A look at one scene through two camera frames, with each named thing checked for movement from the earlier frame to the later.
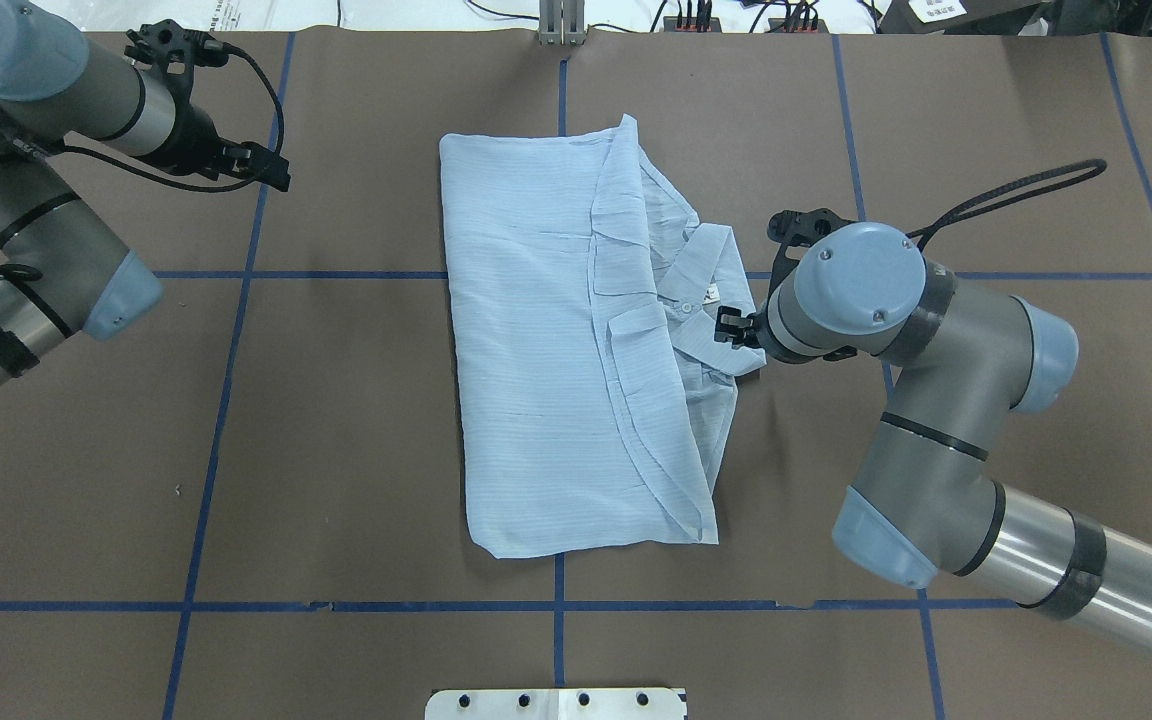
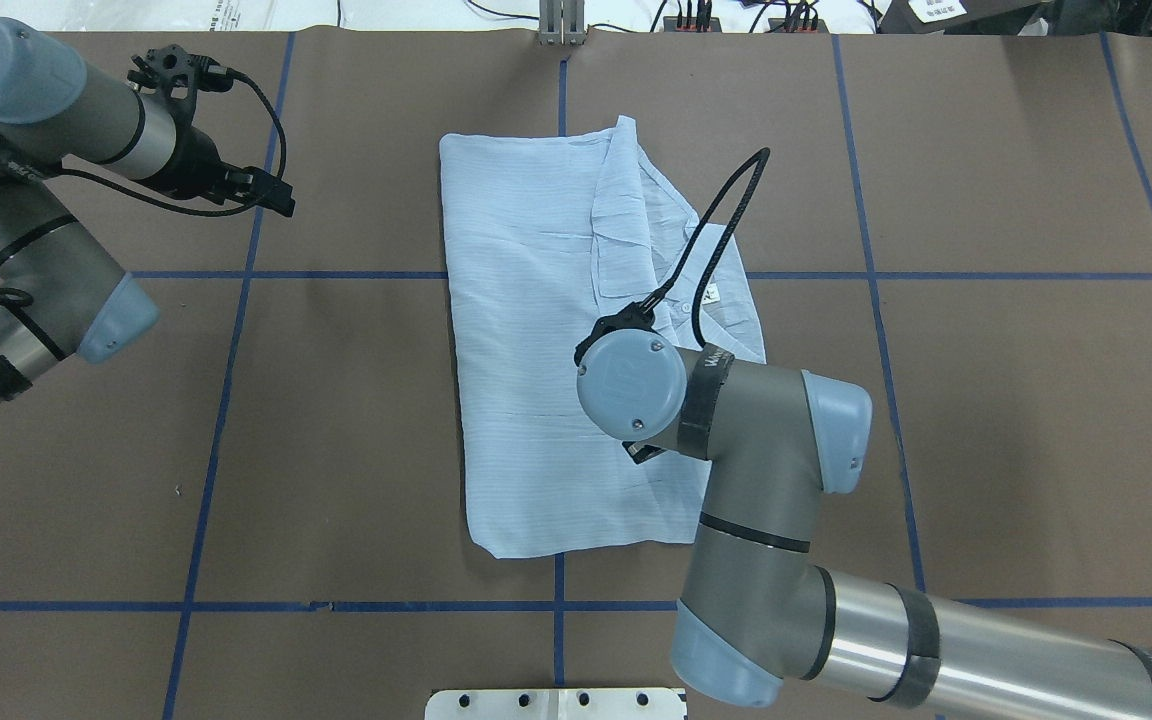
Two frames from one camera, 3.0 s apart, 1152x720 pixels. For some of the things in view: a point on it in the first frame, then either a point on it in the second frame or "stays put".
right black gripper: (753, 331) to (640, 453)
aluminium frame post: (561, 23) stays put
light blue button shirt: (596, 395) stays put
